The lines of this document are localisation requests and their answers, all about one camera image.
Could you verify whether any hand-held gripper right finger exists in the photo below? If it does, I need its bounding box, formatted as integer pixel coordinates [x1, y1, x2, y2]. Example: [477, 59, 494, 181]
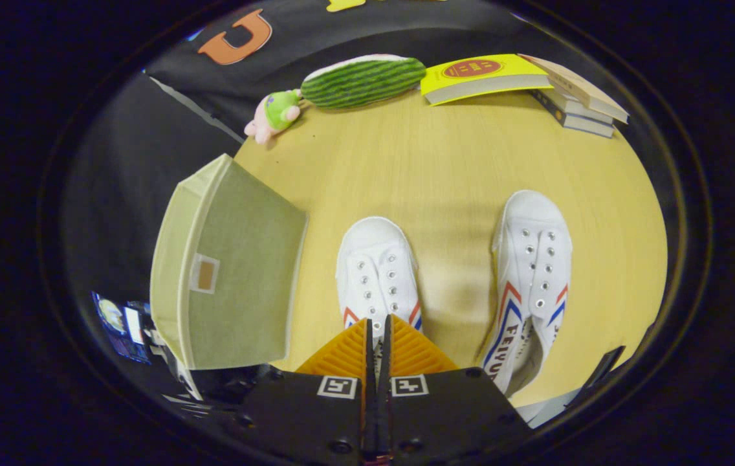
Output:
[377, 314, 533, 463]

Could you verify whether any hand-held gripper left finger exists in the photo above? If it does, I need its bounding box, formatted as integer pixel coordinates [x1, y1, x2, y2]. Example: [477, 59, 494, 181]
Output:
[238, 316, 378, 463]

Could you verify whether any pale green fabric storage box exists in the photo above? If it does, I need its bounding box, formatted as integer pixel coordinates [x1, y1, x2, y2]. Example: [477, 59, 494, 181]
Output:
[149, 153, 309, 371]

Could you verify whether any white canvas shoe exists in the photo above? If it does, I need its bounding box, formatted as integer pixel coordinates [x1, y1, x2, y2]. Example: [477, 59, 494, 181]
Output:
[335, 216, 421, 377]
[476, 189, 573, 397]

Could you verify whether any blue printed box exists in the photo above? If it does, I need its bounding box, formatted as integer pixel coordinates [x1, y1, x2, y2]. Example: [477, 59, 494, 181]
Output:
[91, 291, 155, 364]

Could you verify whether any pink and green plush toy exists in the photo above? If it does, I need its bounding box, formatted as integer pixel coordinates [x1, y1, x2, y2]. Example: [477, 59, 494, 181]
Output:
[244, 89, 303, 144]

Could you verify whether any dark blue book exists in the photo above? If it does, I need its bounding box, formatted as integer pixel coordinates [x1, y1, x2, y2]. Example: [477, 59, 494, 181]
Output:
[531, 89, 615, 139]

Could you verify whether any white-edged book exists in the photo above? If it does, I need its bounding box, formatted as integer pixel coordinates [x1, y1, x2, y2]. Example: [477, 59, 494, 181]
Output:
[539, 83, 615, 126]

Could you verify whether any watermelon slice plush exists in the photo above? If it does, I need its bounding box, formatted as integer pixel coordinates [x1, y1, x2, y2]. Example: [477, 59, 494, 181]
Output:
[300, 54, 427, 109]

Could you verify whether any yellow book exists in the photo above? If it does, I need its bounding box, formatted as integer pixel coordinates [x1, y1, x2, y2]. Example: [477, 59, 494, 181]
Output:
[421, 54, 553, 106]

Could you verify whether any beige book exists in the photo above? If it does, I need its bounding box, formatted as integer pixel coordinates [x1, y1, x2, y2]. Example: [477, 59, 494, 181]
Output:
[520, 54, 629, 124]

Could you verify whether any black backdrop cloth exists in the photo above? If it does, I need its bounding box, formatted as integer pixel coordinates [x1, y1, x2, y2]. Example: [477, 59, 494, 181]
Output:
[60, 0, 672, 305]

